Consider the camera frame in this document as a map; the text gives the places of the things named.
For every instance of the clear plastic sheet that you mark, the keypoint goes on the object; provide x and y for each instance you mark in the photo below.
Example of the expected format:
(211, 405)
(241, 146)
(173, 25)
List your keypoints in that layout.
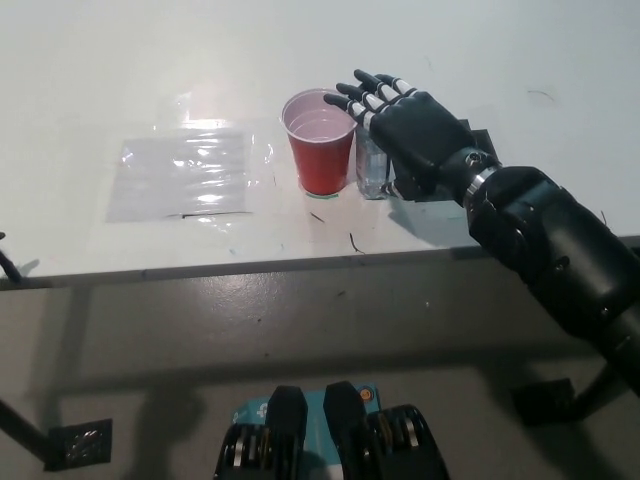
(182, 175)

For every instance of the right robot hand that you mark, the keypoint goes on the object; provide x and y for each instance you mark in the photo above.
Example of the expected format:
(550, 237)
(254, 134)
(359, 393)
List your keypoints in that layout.
(425, 135)

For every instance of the black table leg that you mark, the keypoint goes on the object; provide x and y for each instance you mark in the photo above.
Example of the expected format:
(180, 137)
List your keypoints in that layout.
(20, 432)
(595, 395)

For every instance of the clear hand soap pump bottle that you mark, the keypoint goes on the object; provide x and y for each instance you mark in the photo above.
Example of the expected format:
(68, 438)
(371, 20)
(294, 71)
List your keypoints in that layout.
(370, 165)

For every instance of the robot torso black and teal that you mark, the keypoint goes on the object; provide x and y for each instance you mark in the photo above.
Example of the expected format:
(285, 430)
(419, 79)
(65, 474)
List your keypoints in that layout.
(345, 435)

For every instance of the red plastic cup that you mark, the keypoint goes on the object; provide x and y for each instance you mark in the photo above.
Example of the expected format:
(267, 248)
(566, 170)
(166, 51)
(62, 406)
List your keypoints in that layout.
(320, 160)

